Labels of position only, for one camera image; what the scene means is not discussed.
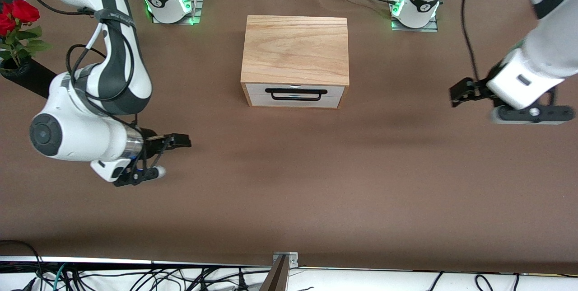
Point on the small red rose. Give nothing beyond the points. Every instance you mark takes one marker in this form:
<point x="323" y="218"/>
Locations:
<point x="6" y="24"/>

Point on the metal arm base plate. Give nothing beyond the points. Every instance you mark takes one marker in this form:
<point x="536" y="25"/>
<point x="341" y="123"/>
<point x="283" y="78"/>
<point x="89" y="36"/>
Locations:
<point x="198" y="6"/>
<point x="429" y="28"/>

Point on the green rose leaves stem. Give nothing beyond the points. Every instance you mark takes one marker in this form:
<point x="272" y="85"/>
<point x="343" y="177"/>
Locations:
<point x="27" y="44"/>

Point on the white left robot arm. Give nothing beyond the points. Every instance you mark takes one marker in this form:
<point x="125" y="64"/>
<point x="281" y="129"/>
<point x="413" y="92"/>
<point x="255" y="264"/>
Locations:
<point x="546" y="47"/>

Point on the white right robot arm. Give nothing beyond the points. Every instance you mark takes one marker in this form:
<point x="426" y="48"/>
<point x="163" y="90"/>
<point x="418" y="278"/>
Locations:
<point x="113" y="56"/>

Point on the wooden drawer cabinet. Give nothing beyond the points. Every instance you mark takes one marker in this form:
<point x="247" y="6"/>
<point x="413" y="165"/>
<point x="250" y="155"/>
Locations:
<point x="295" y="49"/>

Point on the silver metal bracket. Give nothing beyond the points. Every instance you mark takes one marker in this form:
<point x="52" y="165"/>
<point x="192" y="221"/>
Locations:
<point x="292" y="259"/>

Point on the large red rose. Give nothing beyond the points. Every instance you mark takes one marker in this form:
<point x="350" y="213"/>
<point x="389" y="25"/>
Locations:
<point x="25" y="11"/>

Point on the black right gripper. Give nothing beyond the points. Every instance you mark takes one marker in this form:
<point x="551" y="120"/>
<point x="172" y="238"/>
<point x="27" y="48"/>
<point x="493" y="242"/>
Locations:
<point x="151" y="145"/>

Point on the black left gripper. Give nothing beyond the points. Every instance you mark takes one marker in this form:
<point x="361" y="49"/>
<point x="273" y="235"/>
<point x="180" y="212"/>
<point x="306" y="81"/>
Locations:
<point x="477" y="88"/>

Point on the brown camera post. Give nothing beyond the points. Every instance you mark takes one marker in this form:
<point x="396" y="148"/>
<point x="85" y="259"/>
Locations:
<point x="276" y="277"/>

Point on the black ribbed tube vase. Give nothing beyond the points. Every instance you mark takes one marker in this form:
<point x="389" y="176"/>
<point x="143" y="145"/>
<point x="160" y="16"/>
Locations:
<point x="31" y="78"/>

